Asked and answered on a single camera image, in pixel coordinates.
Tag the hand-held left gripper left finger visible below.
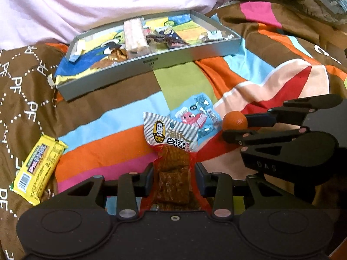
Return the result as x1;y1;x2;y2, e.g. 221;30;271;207
66;164;154;220

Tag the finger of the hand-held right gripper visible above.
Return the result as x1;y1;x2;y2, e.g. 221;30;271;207
245;94;343;128
222;126;313;152

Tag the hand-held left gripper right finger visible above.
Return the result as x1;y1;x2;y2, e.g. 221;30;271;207
195;164;283;219

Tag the small round orange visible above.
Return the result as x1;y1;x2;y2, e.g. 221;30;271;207
222;111;249;131

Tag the striped label tofu snack packet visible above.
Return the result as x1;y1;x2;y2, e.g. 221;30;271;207
143;111;213;212

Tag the light blue snack packet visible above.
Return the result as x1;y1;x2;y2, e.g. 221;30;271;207
169;93;222;145

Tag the white green label packet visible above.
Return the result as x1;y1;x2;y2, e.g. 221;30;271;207
202;28;235;44

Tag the grey shallow tray box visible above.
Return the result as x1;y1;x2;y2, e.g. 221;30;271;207
55;9;242;102

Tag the dark brown snack packet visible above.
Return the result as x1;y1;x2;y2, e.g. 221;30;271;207
145;30;191;50

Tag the long pink white packet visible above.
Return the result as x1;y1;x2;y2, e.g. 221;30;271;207
123;17;150;60

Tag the colourful striped brown blanket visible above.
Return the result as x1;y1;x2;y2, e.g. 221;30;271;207
0;0;347;260

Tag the yellow snack bar packet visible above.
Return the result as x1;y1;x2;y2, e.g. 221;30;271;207
9;134;68;206

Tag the grey patterned cloth bundle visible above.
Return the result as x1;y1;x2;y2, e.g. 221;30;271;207
271;0;347;28

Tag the colourful cartoon drawing sheet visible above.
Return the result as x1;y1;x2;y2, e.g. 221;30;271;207
57;12;227;85

